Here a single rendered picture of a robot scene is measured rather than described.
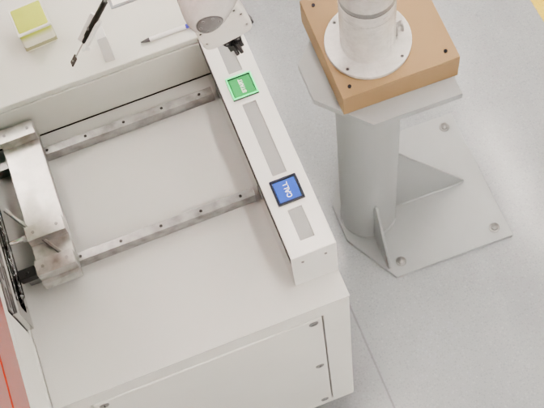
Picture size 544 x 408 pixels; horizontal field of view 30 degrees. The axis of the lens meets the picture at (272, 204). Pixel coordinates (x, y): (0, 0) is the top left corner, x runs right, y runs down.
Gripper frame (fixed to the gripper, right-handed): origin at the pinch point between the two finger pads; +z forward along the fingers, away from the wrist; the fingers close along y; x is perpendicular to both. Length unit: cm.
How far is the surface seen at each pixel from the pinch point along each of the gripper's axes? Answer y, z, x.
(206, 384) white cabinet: -39, 42, -46
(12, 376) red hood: -48, -29, -55
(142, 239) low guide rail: -35.6, 20.3, -19.0
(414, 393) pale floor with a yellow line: -3, 113, -50
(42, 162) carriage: -49, 14, 5
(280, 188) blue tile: -4.5, 14.5, -25.2
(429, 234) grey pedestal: 19, 117, -9
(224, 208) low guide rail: -17.9, 24.1, -19.0
